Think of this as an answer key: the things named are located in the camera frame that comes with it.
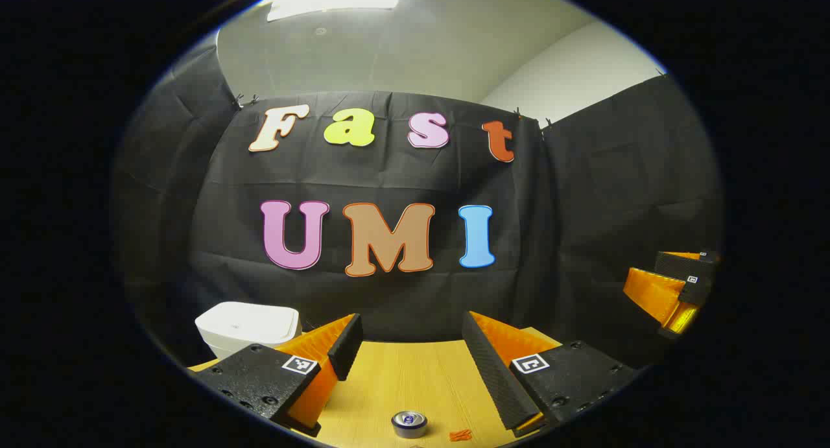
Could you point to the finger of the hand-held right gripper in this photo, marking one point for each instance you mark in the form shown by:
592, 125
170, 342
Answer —
710, 257
674, 273

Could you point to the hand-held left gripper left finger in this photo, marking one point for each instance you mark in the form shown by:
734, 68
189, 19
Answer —
347, 344

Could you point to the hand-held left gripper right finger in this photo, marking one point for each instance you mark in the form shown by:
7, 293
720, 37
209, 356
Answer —
496, 377

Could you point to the orange paper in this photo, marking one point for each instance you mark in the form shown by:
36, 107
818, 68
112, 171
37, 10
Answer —
460, 435

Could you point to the silver blue pop can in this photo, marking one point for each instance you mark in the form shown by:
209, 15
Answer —
409, 424

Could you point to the white desktop garbage bin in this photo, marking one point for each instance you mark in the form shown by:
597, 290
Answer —
246, 325

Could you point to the wooden desktop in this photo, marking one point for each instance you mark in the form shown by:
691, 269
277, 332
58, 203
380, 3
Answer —
402, 383

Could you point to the black backdrop cloth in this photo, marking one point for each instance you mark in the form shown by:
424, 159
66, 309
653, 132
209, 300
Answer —
402, 176

